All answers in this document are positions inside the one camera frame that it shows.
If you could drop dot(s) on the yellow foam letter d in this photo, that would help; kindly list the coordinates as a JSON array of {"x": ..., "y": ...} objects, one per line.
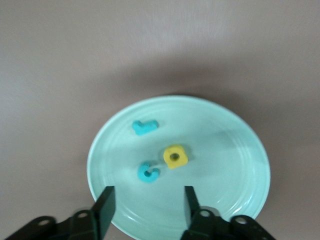
[{"x": 181, "y": 162}]

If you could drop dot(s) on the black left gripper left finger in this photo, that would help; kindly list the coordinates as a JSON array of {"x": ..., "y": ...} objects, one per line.
[{"x": 105, "y": 212}]

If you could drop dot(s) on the teal foam letter c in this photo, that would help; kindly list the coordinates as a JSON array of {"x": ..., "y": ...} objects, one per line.
[{"x": 143, "y": 175}]

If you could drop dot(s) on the teal foam letter l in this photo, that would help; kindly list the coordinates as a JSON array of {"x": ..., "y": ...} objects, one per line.
[{"x": 145, "y": 128}]

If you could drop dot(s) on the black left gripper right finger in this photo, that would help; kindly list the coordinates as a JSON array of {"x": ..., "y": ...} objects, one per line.
[{"x": 195, "y": 217}]

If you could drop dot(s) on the brown table cover mat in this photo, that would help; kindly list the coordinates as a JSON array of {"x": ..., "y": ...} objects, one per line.
[{"x": 75, "y": 50}]

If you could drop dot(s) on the green round plate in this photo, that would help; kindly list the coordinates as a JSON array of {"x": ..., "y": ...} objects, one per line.
[{"x": 212, "y": 150}]

